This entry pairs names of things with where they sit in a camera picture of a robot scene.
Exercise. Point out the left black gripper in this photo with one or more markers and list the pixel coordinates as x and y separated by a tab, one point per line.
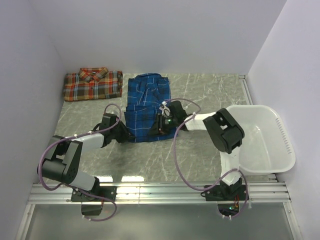
125	136

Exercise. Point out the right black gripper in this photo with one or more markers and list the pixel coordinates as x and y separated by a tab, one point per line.
158	128

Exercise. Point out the blue plaid long sleeve shirt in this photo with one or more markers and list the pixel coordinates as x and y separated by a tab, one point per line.
145	93

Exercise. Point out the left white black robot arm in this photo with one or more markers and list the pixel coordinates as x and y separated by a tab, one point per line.
59	164

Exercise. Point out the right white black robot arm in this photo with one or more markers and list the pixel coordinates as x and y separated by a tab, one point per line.
226	135

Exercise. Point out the folded orange plaid shirt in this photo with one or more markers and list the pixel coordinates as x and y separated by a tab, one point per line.
93	84

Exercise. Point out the white plastic basin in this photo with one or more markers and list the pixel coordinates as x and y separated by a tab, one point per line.
266	148

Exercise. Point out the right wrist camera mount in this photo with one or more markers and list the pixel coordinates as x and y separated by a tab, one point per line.
165	111

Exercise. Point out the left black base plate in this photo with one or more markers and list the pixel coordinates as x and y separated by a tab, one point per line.
108	192

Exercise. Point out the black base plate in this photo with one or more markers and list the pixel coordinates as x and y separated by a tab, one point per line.
108	192
222	193

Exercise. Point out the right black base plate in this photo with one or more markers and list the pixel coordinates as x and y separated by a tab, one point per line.
222	193

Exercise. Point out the aluminium mounting rail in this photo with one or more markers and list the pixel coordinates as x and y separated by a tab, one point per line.
161	193

